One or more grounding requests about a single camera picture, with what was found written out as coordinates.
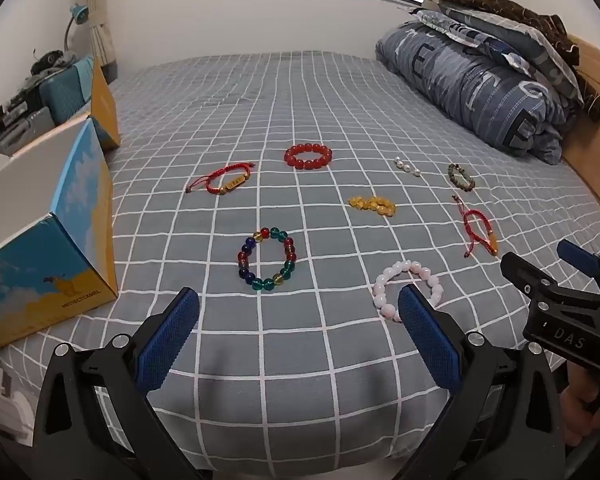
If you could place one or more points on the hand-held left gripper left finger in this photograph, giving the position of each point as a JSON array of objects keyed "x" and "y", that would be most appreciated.
[{"x": 166, "y": 340}]

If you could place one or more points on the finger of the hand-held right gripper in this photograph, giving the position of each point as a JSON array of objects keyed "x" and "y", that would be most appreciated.
[
  {"x": 522, "y": 272},
  {"x": 577, "y": 256}
]

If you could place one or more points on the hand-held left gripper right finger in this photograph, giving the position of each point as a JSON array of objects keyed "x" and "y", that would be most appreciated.
[{"x": 430, "y": 340}]

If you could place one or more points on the person's right hand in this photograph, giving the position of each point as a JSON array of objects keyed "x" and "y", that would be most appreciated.
[{"x": 582, "y": 410}]

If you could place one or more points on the wooden headboard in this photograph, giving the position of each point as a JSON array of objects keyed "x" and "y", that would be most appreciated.
[{"x": 597, "y": 150}]

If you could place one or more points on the blue and yellow cardboard box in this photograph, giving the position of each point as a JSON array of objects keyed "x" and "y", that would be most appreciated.
[{"x": 75, "y": 220}]

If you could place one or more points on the folded blue-grey striped quilt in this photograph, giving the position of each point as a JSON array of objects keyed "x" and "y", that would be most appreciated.
[{"x": 470, "y": 85}]

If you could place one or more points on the blue patterned pillow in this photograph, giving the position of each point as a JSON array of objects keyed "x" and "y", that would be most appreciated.
[{"x": 510, "y": 42}]

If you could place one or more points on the brown blanket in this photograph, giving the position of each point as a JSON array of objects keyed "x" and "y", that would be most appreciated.
[{"x": 525, "y": 10}]

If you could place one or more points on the grey checked bedsheet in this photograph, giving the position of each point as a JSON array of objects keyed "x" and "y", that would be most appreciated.
[{"x": 290, "y": 100}]

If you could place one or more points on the beige curtain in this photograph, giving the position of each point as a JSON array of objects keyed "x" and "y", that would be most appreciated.
[{"x": 100, "y": 15}]

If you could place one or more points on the teal desk lamp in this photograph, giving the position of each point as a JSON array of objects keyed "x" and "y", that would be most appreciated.
[{"x": 79, "y": 14}]

